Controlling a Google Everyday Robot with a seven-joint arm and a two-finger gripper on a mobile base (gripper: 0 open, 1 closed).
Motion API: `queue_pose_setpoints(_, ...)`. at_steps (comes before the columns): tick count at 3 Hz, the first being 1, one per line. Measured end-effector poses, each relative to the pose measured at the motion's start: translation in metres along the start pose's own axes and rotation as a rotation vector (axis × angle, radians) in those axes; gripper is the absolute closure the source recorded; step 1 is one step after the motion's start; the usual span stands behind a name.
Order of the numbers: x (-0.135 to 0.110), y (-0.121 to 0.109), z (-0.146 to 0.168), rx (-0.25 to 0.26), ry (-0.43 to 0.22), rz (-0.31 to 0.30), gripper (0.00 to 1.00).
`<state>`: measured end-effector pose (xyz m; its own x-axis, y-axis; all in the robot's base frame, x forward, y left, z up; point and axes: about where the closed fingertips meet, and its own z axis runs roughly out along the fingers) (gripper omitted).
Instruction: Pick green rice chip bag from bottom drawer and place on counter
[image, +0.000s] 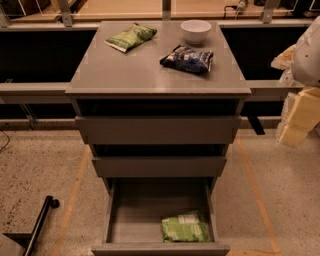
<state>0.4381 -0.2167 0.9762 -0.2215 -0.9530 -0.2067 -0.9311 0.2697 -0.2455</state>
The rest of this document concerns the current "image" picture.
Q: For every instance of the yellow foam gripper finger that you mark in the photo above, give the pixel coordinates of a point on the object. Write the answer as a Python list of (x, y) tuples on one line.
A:
[(301, 114), (283, 60)]

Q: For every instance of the light green rice chip bag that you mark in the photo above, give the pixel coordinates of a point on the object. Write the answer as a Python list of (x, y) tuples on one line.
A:
[(187, 227)]

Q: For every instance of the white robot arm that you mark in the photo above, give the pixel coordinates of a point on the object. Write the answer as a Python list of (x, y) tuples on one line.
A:
[(300, 63)]

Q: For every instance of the blue chip bag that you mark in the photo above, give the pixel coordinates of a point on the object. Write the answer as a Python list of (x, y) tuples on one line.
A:
[(186, 59)]

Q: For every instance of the grey drawer cabinet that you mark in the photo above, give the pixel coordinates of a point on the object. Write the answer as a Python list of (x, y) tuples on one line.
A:
[(109, 83)]

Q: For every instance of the dark green chip bag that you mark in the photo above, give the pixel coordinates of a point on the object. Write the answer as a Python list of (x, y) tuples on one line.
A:
[(131, 37)]

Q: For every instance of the grey open bottom drawer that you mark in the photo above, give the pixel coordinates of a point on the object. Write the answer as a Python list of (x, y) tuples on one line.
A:
[(138, 205)]

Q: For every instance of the grey top drawer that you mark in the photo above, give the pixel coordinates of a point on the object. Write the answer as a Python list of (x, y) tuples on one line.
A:
[(156, 131)]

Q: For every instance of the grey middle drawer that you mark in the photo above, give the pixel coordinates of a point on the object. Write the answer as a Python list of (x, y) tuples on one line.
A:
[(120, 167)]

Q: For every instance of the clear sanitizer bottle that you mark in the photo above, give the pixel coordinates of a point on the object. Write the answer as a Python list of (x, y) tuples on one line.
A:
[(286, 78)]

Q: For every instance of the white bowl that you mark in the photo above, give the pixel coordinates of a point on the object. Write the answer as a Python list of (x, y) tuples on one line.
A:
[(195, 31)]

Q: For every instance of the black metal leg with wheel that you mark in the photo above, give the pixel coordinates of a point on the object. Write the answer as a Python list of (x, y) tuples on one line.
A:
[(49, 202)]

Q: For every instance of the grey metal rail shelf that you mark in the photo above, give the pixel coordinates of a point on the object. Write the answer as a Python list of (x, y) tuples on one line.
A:
[(54, 93)]

